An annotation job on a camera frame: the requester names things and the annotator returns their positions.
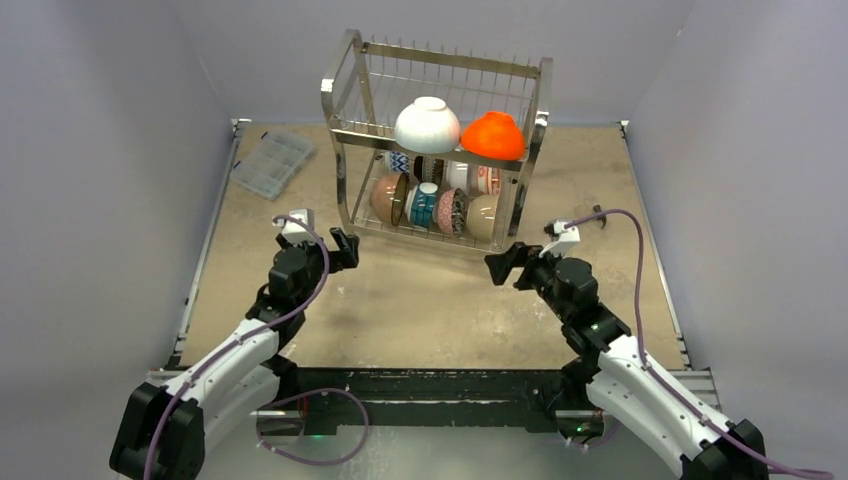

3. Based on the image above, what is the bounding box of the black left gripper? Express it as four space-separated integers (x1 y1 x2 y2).
277 228 356 310

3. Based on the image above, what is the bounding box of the tan glossy dark-rimmed bowl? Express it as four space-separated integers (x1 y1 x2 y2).
369 172 410 227

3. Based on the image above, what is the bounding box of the black white floral bowl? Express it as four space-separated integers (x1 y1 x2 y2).
434 188 468 237

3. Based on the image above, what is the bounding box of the orange floral patterned bowl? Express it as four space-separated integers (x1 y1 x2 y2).
476 166 501 195

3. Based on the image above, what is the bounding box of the red orange bowl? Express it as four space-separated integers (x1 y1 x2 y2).
460 111 526 161

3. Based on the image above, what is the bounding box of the stainless steel dish rack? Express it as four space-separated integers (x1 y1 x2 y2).
320 29 554 252

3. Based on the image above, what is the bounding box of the plain white bowl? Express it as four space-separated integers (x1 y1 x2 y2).
394 96 461 154

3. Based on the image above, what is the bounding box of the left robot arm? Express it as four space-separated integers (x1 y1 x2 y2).
109 224 360 479

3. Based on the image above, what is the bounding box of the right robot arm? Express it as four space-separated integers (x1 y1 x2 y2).
484 242 769 479

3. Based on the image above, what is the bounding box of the clear plastic organizer box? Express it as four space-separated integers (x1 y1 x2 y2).
229 128 315 201

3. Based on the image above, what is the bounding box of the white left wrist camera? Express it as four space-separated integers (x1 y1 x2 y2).
272 208 316 246

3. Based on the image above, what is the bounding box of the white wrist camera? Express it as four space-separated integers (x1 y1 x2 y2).
272 208 316 246
540 219 580 258

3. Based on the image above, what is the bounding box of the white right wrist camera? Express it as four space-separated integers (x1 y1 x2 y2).
540 219 580 258

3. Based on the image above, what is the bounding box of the black handled claw hammer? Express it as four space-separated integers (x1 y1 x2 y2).
586 204 608 230

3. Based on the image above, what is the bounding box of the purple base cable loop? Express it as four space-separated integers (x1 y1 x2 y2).
255 388 370 467

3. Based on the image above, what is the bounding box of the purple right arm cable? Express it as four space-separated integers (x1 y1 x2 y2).
563 209 836 480

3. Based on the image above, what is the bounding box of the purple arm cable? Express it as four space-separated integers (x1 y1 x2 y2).
142 214 331 480
563 209 836 480

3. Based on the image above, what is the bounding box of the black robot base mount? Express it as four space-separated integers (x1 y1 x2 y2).
264 356 605 442

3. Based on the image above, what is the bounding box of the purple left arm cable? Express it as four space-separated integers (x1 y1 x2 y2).
142 214 331 480

